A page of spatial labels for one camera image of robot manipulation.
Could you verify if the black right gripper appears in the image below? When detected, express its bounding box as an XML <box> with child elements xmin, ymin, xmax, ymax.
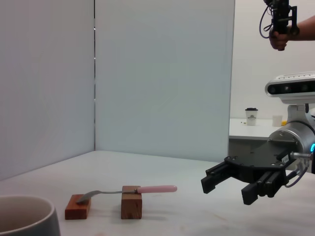
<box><xmin>200</xmin><ymin>140</ymin><xmax>300</xmax><ymax>206</ymax></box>

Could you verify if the pink handled metal spoon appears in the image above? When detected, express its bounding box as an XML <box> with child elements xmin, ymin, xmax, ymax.
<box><xmin>75</xmin><ymin>184</ymin><xmax>178</xmax><ymax>205</ymax></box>

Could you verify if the grey ceramic mug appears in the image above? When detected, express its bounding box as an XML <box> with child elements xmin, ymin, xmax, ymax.
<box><xmin>0</xmin><ymin>195</ymin><xmax>62</xmax><ymax>236</ymax></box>

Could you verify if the person's forearm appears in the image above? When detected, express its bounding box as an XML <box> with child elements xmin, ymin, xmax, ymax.
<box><xmin>296</xmin><ymin>16</ymin><xmax>315</xmax><ymax>42</ymax></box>

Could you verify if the paper coffee cup black lid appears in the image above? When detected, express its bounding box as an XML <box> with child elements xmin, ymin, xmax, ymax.
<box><xmin>245</xmin><ymin>107</ymin><xmax>258</xmax><ymax>126</ymax></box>

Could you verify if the person's hand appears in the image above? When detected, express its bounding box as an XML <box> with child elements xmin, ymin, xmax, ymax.
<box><xmin>268</xmin><ymin>30</ymin><xmax>298</xmax><ymax>51</ymax></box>

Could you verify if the light brown arched wooden block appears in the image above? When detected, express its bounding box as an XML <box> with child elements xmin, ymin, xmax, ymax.
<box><xmin>121</xmin><ymin>185</ymin><xmax>143</xmax><ymax>220</ymax></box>

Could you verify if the wide white partition panel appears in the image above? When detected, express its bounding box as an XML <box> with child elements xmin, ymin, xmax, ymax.
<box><xmin>94</xmin><ymin>0</ymin><xmax>236</xmax><ymax>163</ymax></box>

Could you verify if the flat reddish wooden block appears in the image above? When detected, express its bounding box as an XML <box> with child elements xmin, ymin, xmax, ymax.
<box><xmin>64</xmin><ymin>194</ymin><xmax>92</xmax><ymax>220</ymax></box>

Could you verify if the black handheld controller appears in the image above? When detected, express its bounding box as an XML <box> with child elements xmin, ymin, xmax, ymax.
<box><xmin>264</xmin><ymin>0</ymin><xmax>300</xmax><ymax>52</ymax></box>

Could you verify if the narrow white partition panel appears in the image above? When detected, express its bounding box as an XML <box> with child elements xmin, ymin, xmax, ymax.
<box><xmin>0</xmin><ymin>0</ymin><xmax>95</xmax><ymax>181</ymax></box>

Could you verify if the grey right gripper cable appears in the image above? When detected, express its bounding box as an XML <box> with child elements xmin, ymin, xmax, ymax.
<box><xmin>284</xmin><ymin>151</ymin><xmax>315</xmax><ymax>189</ymax></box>

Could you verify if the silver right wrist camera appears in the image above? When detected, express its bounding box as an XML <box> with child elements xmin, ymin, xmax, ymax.
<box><xmin>264</xmin><ymin>71</ymin><xmax>315</xmax><ymax>105</ymax></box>

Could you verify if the purple controller cable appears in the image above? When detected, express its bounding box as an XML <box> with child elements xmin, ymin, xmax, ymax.
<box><xmin>258</xmin><ymin>4</ymin><xmax>274</xmax><ymax>39</ymax></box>

